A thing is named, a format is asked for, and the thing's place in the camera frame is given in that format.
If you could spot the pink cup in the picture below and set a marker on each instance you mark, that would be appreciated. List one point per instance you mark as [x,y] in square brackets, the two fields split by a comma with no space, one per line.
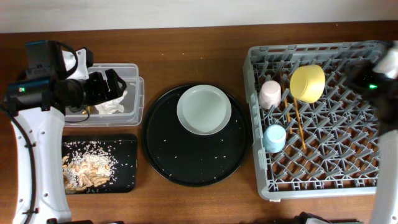
[269,95]

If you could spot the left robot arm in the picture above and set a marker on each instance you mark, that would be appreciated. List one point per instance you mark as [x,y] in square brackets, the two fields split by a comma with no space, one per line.
[57,79]

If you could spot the black rectangular tray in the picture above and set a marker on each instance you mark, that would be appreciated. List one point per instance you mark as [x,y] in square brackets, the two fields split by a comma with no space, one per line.
[126,154]

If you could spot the white napkin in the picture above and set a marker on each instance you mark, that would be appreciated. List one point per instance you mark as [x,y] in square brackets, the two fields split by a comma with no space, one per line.
[112,106]

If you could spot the grey dishwasher rack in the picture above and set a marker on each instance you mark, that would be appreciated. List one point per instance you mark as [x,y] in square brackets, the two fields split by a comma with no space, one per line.
[340,128]

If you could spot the gold foil wrapper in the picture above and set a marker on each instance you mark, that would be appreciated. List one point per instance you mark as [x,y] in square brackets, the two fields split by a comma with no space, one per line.
[87,110]

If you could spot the yellow bowl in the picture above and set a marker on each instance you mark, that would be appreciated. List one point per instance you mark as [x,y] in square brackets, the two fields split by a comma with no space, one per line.
[307,83]

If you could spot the grey round plate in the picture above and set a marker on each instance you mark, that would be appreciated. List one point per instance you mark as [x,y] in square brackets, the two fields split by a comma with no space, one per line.
[204,109]

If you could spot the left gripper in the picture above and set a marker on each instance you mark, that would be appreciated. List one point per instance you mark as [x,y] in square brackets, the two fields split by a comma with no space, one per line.
[99,88]

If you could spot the food scraps and rice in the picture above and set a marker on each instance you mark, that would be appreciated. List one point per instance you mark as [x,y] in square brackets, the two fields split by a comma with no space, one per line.
[87,166]

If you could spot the blue cup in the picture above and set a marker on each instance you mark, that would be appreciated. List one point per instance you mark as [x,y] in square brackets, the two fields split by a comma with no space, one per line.
[274,138]

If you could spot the clear plastic waste bin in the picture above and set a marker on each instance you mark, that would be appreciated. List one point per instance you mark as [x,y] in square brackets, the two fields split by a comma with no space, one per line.
[133,102]

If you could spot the wooden chopstick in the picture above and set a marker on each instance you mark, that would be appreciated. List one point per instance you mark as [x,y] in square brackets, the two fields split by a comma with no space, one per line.
[285,101]
[299,124]

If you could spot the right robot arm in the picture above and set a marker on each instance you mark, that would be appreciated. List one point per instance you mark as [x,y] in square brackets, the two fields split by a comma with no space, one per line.
[376,82]

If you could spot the round black serving tray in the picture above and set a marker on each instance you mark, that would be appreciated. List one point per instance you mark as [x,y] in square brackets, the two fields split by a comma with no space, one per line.
[189,159]

